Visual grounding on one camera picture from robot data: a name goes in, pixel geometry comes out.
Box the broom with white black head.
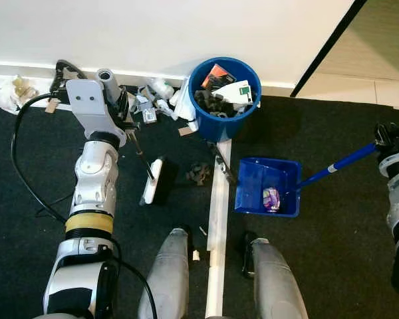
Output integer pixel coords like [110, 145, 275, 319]
[96, 68, 180, 207]

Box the blue dustpan with long handle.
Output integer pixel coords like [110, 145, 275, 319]
[234, 141, 380, 219]

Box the white floor strip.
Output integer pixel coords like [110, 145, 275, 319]
[205, 138, 234, 319]

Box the white crumpled trash pile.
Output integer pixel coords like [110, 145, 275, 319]
[134, 78, 198, 126]

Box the black crumpled trash in bucket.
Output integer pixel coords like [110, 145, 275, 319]
[194, 89, 241, 120]

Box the orange black packet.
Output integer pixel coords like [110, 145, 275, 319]
[201, 63, 235, 91]

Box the small black crumpled scrap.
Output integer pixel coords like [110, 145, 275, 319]
[186, 162, 213, 186]

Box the blue plastic bucket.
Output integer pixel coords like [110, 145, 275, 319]
[188, 56, 263, 143]

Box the black clip tool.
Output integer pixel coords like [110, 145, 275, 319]
[209, 142, 237, 185]

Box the white box with green mark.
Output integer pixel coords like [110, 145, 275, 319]
[215, 79, 254, 108]

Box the crumpled beige paper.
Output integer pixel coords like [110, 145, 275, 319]
[0, 74, 39, 115]

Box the black carpet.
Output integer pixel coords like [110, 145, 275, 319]
[0, 94, 399, 319]

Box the purple crumpled wrapper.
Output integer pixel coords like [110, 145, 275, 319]
[262, 187, 282, 213]

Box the grey left robot leg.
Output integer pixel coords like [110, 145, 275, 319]
[138, 226, 191, 319]

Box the grey robot leg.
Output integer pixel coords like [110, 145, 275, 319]
[138, 226, 191, 319]
[241, 231, 311, 319]

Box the grey right robot leg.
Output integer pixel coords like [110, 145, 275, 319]
[241, 231, 311, 319]

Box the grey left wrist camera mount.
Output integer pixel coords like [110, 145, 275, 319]
[65, 78, 128, 148]

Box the black door frame edge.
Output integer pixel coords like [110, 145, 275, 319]
[291, 0, 368, 98]

